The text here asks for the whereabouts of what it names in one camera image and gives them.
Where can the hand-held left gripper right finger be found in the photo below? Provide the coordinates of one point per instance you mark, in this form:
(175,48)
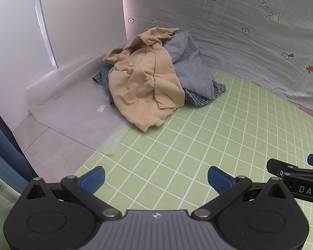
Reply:
(219,179)

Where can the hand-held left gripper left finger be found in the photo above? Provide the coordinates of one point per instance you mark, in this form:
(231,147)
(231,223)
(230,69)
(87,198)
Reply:
(94,179)

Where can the beige long-sleeve sweater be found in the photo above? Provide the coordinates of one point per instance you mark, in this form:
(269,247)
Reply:
(140,83)

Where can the crumpled grey and checked clothes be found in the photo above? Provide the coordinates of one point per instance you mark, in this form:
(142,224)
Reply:
(200,97)

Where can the green grid cutting mat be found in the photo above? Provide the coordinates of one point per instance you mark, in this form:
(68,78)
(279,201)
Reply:
(198,140)

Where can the translucent plastic sheet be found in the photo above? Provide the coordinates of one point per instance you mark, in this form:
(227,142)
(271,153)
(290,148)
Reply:
(75,114)

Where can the white tape piece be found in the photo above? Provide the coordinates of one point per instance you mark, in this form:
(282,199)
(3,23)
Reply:
(102,108)

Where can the teal cloth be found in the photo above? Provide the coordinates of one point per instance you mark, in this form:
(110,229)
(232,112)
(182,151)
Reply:
(5,140)

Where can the light green cloth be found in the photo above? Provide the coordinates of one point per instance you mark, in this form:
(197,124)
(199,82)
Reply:
(0,208)

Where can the crumpled grey shirt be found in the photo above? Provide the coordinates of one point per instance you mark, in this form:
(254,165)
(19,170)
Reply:
(190,62)

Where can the grey carrot-print sheet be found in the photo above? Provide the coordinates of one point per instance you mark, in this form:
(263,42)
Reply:
(224,31)

